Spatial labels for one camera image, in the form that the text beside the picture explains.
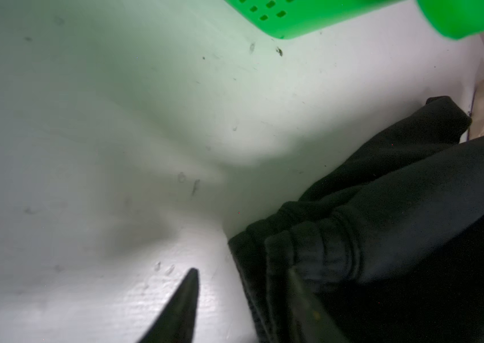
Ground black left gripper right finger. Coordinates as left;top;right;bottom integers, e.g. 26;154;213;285
286;268;349;343

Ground black shorts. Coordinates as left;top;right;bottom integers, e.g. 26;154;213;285
229;97;484;342

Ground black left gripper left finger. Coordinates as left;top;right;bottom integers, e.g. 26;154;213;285
139;268;200;343

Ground green plastic perforated basket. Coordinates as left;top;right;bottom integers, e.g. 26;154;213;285
226;0;484;39

